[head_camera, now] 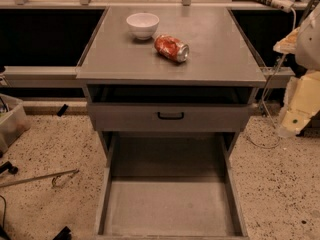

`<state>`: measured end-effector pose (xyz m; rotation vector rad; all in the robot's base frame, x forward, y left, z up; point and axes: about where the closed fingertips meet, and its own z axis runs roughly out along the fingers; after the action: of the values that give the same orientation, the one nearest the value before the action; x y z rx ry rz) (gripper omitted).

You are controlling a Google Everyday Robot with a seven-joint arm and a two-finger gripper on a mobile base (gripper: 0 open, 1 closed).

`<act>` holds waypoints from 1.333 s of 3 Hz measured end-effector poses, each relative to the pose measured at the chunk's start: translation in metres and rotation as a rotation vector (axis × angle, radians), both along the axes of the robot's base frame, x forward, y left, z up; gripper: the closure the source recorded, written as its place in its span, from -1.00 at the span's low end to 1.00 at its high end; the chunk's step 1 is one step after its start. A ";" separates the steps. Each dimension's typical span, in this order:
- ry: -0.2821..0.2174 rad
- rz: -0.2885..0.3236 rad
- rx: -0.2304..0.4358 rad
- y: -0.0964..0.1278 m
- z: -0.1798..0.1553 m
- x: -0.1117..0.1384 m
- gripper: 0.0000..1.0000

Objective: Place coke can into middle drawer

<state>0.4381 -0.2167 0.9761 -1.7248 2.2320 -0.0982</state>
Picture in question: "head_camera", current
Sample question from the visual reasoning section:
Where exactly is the grey metal rail beam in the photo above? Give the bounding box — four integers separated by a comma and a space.
0, 66, 81, 88

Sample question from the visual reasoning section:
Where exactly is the black object bottom edge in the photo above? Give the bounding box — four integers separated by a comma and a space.
53, 226, 72, 240

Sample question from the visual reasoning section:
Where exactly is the long metal grabber tool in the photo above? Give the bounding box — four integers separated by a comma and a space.
0, 169, 79, 188

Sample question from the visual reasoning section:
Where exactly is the white ceramic bowl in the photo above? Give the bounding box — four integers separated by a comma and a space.
126, 13, 160, 40

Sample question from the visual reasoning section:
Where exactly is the crushed red coke can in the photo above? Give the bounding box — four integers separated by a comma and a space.
154, 35, 189, 63

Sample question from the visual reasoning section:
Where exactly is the small black block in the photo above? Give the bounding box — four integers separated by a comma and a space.
57, 104, 68, 117

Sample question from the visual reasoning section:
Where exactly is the black drawer handle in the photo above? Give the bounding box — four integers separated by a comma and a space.
157, 112, 184, 120

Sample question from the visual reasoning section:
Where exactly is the closed grey top drawer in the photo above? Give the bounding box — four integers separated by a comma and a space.
87, 103, 250, 133

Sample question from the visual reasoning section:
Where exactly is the clear plastic storage bin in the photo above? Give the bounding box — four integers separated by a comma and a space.
0, 94, 30, 153

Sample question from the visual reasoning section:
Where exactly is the black clamp on floor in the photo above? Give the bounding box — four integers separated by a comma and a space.
0, 161, 18, 174

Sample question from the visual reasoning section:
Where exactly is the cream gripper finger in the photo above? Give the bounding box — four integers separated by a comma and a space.
277, 71, 320, 138

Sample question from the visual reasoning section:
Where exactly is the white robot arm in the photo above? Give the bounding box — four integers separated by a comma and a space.
273, 4, 320, 138

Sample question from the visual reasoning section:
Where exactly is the grey metal drawer cabinet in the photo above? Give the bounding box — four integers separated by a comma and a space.
76, 5, 267, 240

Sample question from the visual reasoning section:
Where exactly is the open grey middle drawer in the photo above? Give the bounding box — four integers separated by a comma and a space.
94, 134, 250, 240

